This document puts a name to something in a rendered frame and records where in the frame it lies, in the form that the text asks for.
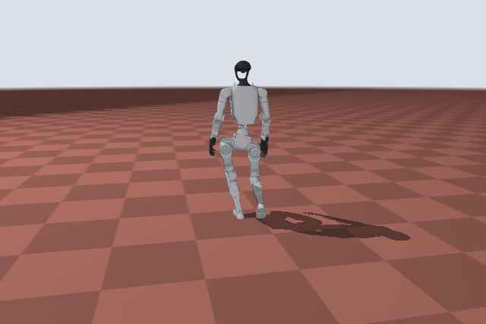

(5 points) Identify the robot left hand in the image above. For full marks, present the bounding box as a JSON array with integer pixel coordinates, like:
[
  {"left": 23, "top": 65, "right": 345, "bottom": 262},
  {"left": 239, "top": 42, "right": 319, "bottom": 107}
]
[{"left": 210, "top": 137, "right": 216, "bottom": 156}]

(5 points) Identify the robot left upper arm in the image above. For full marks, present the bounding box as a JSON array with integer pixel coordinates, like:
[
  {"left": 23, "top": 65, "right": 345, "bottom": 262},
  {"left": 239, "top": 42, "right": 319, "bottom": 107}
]
[{"left": 215, "top": 87, "right": 232, "bottom": 122}]

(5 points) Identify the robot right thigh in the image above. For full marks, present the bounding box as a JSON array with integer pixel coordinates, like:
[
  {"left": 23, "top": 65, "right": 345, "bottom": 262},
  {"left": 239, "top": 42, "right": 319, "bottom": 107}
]
[{"left": 248, "top": 141, "right": 260, "bottom": 187}]

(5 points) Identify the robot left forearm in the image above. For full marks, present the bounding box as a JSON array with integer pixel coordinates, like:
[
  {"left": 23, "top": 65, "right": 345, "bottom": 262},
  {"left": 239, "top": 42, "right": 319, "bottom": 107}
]
[{"left": 210, "top": 114, "right": 222, "bottom": 140}]

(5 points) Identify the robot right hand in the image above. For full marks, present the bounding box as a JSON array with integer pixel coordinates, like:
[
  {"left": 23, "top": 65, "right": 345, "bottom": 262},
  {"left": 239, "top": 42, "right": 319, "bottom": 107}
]
[{"left": 259, "top": 137, "right": 269, "bottom": 157}]

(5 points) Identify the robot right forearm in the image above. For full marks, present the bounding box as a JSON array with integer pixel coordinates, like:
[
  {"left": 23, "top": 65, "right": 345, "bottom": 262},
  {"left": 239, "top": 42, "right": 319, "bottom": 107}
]
[{"left": 260, "top": 119, "right": 271, "bottom": 141}]

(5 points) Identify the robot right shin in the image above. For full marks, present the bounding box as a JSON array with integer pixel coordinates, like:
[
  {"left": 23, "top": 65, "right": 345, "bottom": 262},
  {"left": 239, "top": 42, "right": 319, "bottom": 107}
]
[{"left": 252, "top": 177, "right": 263, "bottom": 204}]

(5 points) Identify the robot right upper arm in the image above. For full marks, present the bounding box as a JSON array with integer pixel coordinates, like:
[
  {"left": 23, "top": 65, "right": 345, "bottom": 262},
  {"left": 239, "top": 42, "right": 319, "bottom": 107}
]
[{"left": 258, "top": 87, "right": 270, "bottom": 121}]

